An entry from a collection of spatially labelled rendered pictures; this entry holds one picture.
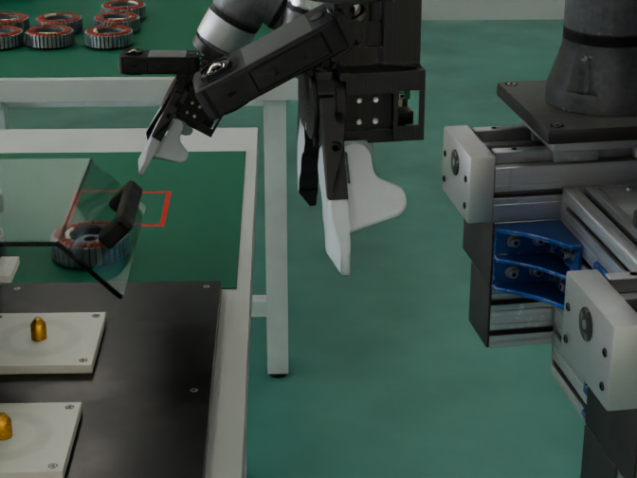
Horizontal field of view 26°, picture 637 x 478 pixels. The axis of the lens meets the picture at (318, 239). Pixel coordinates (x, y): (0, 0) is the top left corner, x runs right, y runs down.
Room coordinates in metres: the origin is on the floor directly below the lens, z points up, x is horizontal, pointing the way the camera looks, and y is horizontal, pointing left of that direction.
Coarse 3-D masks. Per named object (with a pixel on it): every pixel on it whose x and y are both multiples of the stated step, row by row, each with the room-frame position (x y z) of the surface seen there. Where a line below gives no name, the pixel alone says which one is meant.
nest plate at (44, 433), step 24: (0, 408) 1.38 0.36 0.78; (24, 408) 1.38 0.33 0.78; (48, 408) 1.38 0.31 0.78; (72, 408) 1.38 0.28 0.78; (24, 432) 1.32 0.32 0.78; (48, 432) 1.32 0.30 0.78; (72, 432) 1.32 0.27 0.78; (0, 456) 1.27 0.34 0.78; (24, 456) 1.27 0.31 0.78; (48, 456) 1.27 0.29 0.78
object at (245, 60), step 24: (288, 24) 0.98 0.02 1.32; (312, 24) 0.96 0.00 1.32; (336, 24) 0.95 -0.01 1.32; (240, 48) 0.98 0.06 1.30; (264, 48) 0.96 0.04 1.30; (288, 48) 0.94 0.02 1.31; (312, 48) 0.95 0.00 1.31; (336, 48) 0.95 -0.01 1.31; (216, 72) 0.95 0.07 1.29; (240, 72) 0.94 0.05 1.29; (264, 72) 0.94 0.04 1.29; (288, 72) 0.94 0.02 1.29; (216, 96) 0.94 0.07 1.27; (240, 96) 0.94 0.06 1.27
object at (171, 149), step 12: (180, 120) 1.86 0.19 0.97; (168, 132) 1.85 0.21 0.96; (180, 132) 1.85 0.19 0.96; (156, 144) 1.83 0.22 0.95; (168, 144) 1.84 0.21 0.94; (180, 144) 1.85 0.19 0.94; (144, 156) 1.83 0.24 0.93; (156, 156) 1.83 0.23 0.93; (168, 156) 1.83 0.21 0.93; (180, 156) 1.84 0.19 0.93; (144, 168) 1.82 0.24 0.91
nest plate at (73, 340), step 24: (72, 312) 1.63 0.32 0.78; (96, 312) 1.63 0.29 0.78; (0, 336) 1.56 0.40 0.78; (24, 336) 1.56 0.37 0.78; (48, 336) 1.56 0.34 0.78; (72, 336) 1.56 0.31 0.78; (96, 336) 1.56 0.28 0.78; (0, 360) 1.49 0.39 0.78; (24, 360) 1.49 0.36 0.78; (48, 360) 1.49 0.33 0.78; (72, 360) 1.49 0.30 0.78
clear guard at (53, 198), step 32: (0, 160) 1.41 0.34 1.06; (32, 160) 1.41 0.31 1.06; (64, 160) 1.41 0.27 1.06; (0, 192) 1.31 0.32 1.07; (32, 192) 1.31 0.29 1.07; (64, 192) 1.31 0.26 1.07; (96, 192) 1.35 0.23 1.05; (0, 224) 1.22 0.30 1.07; (32, 224) 1.22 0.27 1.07; (64, 224) 1.22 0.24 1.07; (96, 224) 1.28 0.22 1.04; (96, 256) 1.21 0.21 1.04; (128, 256) 1.27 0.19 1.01
